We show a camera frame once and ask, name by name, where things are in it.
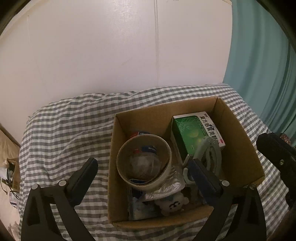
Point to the large cardboard box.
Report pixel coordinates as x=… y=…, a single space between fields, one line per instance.
x=240 y=163

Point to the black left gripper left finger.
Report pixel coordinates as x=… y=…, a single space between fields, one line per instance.
x=38 y=219

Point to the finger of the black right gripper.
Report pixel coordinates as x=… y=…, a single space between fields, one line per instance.
x=282 y=156

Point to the cream duvet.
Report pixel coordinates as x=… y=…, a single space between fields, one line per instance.
x=9 y=215

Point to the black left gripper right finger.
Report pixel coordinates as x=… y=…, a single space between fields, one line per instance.
x=248 y=222

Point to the green plastic clip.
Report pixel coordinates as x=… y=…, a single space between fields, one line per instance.
x=206 y=150

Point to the grey white checkered bedsheet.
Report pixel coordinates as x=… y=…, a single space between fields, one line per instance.
x=62 y=135

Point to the green white medicine box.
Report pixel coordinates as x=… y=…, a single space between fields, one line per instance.
x=188 y=130

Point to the blue tissue pack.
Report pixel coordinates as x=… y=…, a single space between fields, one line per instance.
x=139 y=210

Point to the white plush toy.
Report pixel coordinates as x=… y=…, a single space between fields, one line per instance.
x=172 y=203

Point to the silver foil blister pack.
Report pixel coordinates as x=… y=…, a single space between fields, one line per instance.
x=173 y=183

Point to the brown tape roll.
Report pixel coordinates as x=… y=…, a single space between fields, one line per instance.
x=165 y=157

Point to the beige pillow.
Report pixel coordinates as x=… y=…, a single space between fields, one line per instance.
x=8 y=149

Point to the teal curtain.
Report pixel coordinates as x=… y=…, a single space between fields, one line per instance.
x=261 y=66

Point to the small cardboard box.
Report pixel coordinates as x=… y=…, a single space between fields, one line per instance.
x=10 y=174

